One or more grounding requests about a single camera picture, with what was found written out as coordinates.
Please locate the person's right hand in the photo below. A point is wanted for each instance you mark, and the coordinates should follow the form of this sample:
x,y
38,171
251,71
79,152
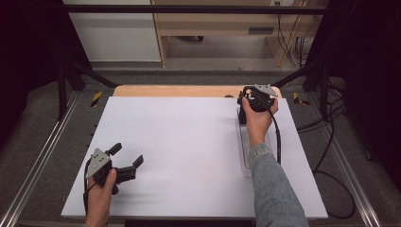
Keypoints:
x,y
260,123

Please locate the black frame strut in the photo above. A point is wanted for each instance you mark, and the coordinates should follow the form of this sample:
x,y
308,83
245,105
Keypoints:
x,y
312,75
82,74

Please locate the person's left hand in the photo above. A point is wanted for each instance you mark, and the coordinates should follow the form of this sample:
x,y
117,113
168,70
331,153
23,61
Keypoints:
x,y
101,198

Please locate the yellow black hazard tape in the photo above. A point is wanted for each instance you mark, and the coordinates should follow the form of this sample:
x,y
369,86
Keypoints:
x,y
96,99
299,99

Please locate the black curtain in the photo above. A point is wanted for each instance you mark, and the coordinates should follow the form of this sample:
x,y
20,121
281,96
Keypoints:
x,y
369,78
28,56

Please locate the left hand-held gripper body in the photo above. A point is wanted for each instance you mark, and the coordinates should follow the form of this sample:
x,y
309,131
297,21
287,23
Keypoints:
x,y
101,164

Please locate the clear plastic box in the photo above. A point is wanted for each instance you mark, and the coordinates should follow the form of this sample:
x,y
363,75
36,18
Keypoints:
x,y
244,151

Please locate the wooden table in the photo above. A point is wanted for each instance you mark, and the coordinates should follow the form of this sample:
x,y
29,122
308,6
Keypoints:
x,y
176,91

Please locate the white cabinet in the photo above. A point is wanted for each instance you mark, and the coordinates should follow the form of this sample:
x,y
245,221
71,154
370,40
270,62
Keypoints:
x,y
116,34

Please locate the light wooden desk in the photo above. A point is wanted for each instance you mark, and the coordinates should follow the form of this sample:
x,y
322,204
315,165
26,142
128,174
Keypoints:
x,y
220,23

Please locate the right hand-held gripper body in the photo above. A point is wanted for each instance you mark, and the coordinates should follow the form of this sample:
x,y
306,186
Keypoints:
x,y
261,96

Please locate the aluminium rail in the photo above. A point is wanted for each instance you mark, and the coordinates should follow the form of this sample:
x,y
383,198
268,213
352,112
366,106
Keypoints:
x,y
353,183
41,157

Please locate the black horizontal frame bar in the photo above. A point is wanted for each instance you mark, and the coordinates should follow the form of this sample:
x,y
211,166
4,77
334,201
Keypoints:
x,y
189,9

